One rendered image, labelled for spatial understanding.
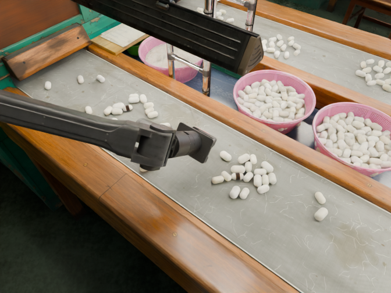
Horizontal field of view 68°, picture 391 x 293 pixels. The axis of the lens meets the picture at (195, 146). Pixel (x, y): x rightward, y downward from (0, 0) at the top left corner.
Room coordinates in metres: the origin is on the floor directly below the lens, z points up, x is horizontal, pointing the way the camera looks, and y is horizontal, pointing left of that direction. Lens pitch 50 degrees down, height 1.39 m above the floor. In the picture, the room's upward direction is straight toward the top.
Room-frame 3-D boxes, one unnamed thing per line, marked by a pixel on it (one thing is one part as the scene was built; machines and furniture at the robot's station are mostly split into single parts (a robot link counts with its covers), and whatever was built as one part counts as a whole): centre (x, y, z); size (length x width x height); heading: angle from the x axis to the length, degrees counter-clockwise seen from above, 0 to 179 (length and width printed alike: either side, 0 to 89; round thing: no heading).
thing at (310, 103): (0.74, -0.26, 0.72); 0.27 x 0.27 x 0.10
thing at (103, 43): (1.14, 0.26, 0.77); 0.33 x 0.15 x 0.01; 142
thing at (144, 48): (1.01, 0.09, 0.72); 0.27 x 0.27 x 0.10
